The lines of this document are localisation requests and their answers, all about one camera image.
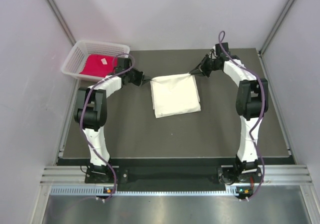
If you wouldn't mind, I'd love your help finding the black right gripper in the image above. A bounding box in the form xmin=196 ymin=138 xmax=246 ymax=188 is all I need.
xmin=189 ymin=54 xmax=221 ymax=78

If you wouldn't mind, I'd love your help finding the white t shirt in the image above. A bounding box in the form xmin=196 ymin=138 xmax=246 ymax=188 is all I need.
xmin=150 ymin=74 xmax=201 ymax=118

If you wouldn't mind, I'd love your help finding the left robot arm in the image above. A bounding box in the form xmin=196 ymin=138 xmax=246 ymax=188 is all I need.
xmin=73 ymin=53 xmax=150 ymax=183

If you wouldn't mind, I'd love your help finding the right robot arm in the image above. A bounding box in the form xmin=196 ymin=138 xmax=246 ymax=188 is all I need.
xmin=190 ymin=42 xmax=269 ymax=185

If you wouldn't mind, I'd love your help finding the red folded t shirt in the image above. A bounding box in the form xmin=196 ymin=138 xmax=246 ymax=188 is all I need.
xmin=80 ymin=55 xmax=118 ymax=77

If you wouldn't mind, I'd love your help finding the white plastic laundry basket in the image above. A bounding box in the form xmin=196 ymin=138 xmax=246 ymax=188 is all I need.
xmin=61 ymin=40 xmax=130 ymax=82

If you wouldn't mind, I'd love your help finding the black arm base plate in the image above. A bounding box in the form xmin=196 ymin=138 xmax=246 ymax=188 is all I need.
xmin=84 ymin=166 xmax=262 ymax=185

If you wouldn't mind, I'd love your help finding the right aluminium frame post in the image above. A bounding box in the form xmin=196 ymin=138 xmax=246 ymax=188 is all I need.
xmin=258 ymin=0 xmax=296 ymax=57

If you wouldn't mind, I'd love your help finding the aluminium frame post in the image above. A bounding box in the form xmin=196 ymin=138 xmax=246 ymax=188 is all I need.
xmin=258 ymin=0 xmax=296 ymax=57
xmin=45 ymin=0 xmax=77 ymax=46

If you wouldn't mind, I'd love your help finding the aluminium front rail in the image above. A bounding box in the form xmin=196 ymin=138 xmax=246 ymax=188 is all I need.
xmin=40 ymin=165 xmax=313 ymax=185

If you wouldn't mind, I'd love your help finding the white slotted cable duct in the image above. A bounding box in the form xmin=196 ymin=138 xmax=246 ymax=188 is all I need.
xmin=50 ymin=185 xmax=239 ymax=196

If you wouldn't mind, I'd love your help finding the left aluminium frame post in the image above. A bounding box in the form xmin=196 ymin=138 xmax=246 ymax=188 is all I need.
xmin=45 ymin=0 xmax=77 ymax=46

